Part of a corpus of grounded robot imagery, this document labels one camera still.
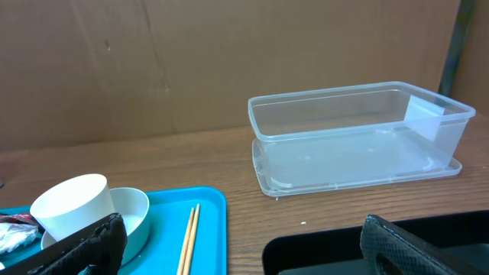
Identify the red snack wrapper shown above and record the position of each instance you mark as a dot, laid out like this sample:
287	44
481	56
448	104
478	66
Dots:
24	219

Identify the clear plastic bin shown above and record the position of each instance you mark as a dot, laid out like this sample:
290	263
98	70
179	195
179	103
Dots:
353	136

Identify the wooden chopstick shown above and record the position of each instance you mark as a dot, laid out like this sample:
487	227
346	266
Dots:
185	243
190	241

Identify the grey small bowl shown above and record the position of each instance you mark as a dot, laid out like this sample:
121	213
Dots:
133	205

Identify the white paper cup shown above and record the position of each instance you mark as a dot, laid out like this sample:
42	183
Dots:
73	205

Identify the black plastic tray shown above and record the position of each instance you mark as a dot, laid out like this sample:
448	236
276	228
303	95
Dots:
463	236

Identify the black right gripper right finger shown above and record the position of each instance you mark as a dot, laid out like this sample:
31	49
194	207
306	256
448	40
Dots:
389	249

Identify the blue serving tray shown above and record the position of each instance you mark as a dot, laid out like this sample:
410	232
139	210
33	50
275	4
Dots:
168	216

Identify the crumpled white tissue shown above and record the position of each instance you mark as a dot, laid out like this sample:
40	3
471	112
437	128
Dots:
16	235

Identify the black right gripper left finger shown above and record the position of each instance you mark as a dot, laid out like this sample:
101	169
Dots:
95	249

